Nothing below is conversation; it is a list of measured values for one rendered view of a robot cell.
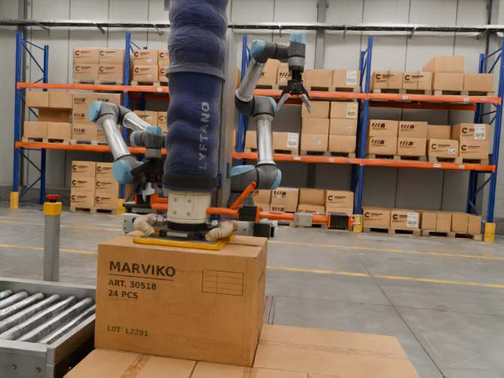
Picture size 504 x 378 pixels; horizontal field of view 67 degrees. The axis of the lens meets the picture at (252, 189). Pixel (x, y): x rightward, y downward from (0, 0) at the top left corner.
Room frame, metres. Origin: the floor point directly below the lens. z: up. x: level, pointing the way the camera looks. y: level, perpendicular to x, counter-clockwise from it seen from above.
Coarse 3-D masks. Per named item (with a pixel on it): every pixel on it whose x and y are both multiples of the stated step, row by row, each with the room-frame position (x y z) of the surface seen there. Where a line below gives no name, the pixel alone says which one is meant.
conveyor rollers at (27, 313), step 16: (0, 304) 1.79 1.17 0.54; (16, 304) 1.79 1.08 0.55; (32, 304) 1.87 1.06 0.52; (48, 304) 1.85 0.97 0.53; (64, 304) 1.84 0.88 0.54; (80, 304) 1.83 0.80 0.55; (0, 320) 1.66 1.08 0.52; (16, 320) 1.64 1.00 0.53; (32, 320) 1.62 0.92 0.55; (64, 320) 1.69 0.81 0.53; (80, 320) 1.66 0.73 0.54; (0, 336) 1.46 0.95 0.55; (16, 336) 1.52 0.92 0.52; (32, 336) 1.49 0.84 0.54; (48, 336) 1.48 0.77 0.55
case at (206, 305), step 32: (128, 256) 1.40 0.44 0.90; (160, 256) 1.38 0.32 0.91; (192, 256) 1.37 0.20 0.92; (224, 256) 1.35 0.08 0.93; (256, 256) 1.34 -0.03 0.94; (96, 288) 1.42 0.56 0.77; (128, 288) 1.40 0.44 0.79; (160, 288) 1.38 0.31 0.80; (192, 288) 1.36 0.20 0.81; (224, 288) 1.35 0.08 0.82; (256, 288) 1.39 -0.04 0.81; (96, 320) 1.41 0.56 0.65; (128, 320) 1.40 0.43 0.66; (160, 320) 1.38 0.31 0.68; (192, 320) 1.36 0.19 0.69; (224, 320) 1.35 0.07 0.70; (256, 320) 1.46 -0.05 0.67; (160, 352) 1.38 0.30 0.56; (192, 352) 1.36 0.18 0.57; (224, 352) 1.35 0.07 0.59
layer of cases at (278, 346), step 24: (264, 336) 1.60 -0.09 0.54; (288, 336) 1.61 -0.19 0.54; (312, 336) 1.62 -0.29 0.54; (336, 336) 1.64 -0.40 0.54; (360, 336) 1.65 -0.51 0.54; (384, 336) 1.66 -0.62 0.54; (96, 360) 1.33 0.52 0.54; (120, 360) 1.34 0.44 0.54; (144, 360) 1.34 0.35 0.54; (168, 360) 1.35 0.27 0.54; (192, 360) 1.37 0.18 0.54; (264, 360) 1.39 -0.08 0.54; (288, 360) 1.40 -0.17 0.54; (312, 360) 1.41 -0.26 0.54; (336, 360) 1.42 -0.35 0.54; (360, 360) 1.43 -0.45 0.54; (384, 360) 1.44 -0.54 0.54; (408, 360) 1.45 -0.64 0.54
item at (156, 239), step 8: (160, 232) 1.47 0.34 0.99; (136, 240) 1.44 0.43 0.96; (144, 240) 1.44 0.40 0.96; (152, 240) 1.43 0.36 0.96; (160, 240) 1.43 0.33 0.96; (168, 240) 1.44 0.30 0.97; (176, 240) 1.43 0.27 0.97; (184, 240) 1.43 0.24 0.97; (192, 240) 1.44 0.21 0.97; (200, 240) 1.45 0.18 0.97; (216, 240) 1.47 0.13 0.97; (200, 248) 1.41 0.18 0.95; (208, 248) 1.40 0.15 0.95; (216, 248) 1.40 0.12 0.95
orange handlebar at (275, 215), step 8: (160, 200) 1.84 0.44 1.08; (160, 208) 1.55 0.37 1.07; (208, 208) 1.52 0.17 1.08; (216, 208) 1.52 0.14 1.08; (224, 208) 1.55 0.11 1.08; (264, 216) 1.48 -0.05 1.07; (272, 216) 1.48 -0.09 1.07; (280, 216) 1.47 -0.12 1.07; (288, 216) 1.47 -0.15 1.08; (320, 216) 1.49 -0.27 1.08
